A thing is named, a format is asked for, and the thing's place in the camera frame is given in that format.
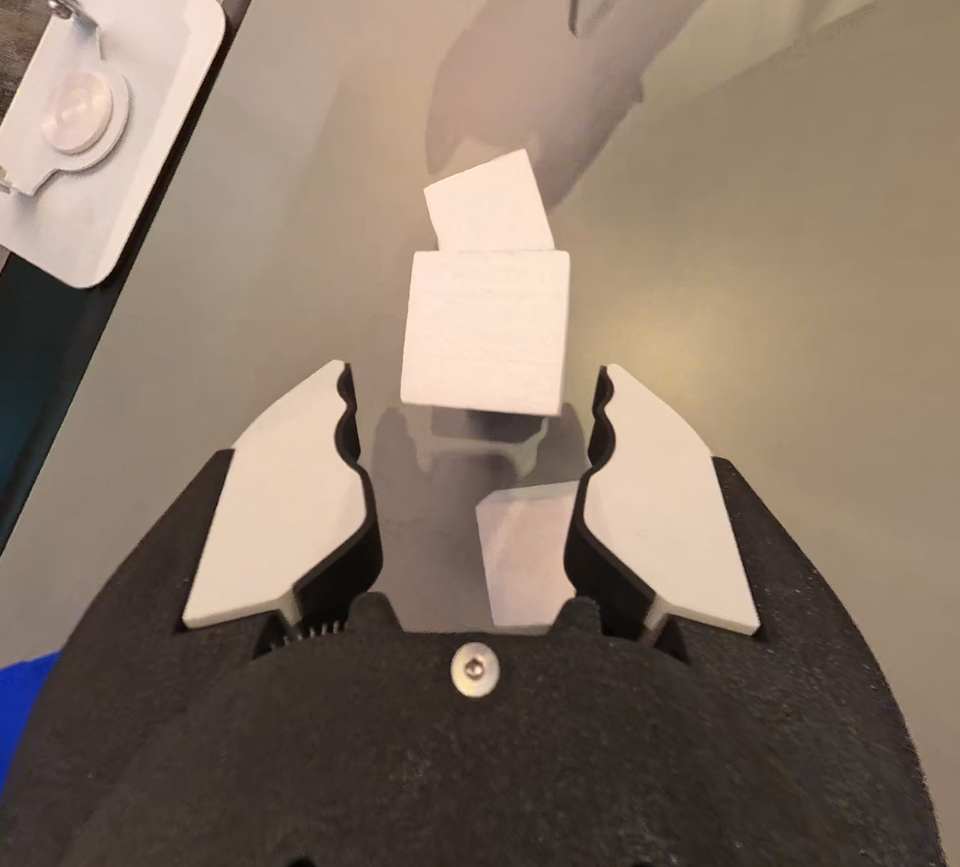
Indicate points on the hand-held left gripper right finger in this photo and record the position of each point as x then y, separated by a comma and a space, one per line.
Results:
667, 514

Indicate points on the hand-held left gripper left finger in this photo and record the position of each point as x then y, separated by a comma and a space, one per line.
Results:
285, 507

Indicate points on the white and wooden document stand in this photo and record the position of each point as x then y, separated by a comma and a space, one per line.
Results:
150, 94

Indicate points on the blue plastic bin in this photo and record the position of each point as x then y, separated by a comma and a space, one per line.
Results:
19, 702

